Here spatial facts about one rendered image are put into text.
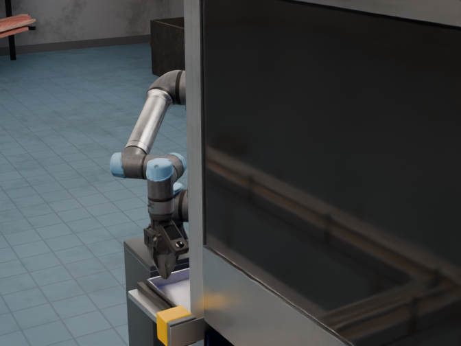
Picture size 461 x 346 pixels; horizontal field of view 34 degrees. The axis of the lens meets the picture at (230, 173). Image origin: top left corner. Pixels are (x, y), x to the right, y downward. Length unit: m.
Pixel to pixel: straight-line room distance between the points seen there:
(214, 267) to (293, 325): 0.30
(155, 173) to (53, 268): 2.43
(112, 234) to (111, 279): 0.62
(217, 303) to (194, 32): 0.61
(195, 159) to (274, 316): 0.40
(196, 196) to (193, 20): 0.40
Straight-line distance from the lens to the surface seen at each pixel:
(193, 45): 1.65
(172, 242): 2.18
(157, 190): 2.16
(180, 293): 2.27
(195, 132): 1.70
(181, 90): 2.52
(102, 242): 4.77
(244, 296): 1.66
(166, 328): 1.84
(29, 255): 4.70
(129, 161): 2.29
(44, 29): 11.26
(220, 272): 1.73
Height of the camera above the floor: 1.95
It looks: 19 degrees down
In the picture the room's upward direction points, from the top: straight up
